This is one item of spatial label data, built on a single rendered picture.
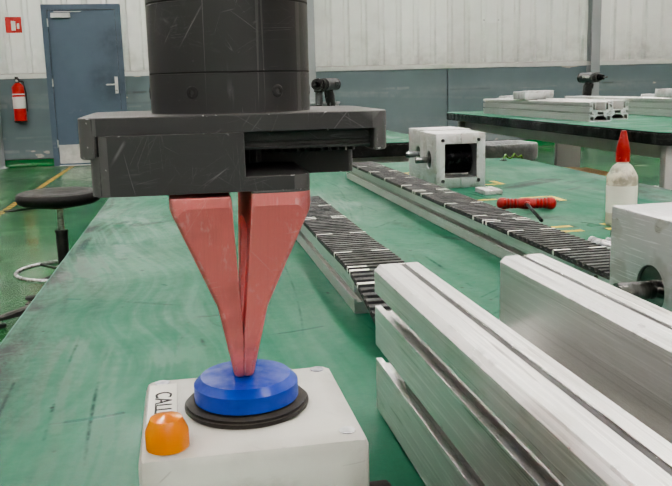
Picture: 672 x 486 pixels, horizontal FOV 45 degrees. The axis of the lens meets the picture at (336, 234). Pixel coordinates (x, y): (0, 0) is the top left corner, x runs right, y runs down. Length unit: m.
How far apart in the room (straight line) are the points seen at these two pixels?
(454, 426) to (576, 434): 0.10
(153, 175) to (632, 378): 0.20
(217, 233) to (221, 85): 0.05
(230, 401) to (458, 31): 11.83
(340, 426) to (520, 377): 0.07
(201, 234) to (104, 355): 0.33
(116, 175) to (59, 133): 11.30
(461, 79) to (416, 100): 0.73
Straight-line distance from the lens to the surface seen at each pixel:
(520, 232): 0.82
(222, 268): 0.28
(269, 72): 0.28
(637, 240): 0.57
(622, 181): 1.05
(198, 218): 0.27
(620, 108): 3.88
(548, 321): 0.42
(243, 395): 0.30
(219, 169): 0.27
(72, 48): 11.54
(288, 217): 0.28
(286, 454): 0.29
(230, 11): 0.28
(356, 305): 0.66
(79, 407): 0.51
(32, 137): 11.65
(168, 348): 0.60
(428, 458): 0.38
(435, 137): 1.42
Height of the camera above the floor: 0.96
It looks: 10 degrees down
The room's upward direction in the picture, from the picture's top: 2 degrees counter-clockwise
